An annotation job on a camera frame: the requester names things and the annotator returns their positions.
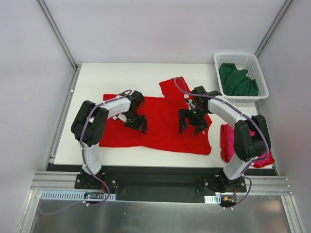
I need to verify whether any red t shirt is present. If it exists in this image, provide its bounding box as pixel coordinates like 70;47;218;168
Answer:
99;78;211;155
220;124;275;168

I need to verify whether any white plastic basket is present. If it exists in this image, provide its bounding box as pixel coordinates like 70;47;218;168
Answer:
214;52;269;103

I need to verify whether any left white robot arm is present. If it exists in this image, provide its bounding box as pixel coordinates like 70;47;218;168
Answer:
71;90;148;189

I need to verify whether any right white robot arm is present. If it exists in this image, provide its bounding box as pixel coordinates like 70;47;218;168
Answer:
178;86;271;193

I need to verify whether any folded red t shirt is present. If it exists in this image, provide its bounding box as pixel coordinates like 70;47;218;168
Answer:
220;124;275;168

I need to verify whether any green t shirt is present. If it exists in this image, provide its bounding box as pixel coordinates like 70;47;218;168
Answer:
219;63;259;96

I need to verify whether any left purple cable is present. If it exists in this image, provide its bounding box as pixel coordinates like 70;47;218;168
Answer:
38;90;133;215

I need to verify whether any purple cable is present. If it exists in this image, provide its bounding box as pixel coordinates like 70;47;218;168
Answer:
174;77;271;212
38;90;133;215

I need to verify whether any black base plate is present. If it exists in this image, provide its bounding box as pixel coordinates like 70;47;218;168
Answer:
74;166;247;202

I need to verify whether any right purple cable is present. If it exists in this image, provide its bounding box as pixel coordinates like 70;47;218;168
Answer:
174;77;271;212

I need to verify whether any right white cable duct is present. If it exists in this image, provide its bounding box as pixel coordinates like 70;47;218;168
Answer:
204;195;221;204

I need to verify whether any white cable duct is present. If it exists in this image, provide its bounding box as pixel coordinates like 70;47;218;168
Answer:
204;195;221;204
40;191;117;202

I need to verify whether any left white cable duct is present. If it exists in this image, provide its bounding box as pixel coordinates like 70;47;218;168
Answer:
40;191;117;202

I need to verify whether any aluminium rail frame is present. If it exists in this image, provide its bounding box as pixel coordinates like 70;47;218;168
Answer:
24;63;305;233

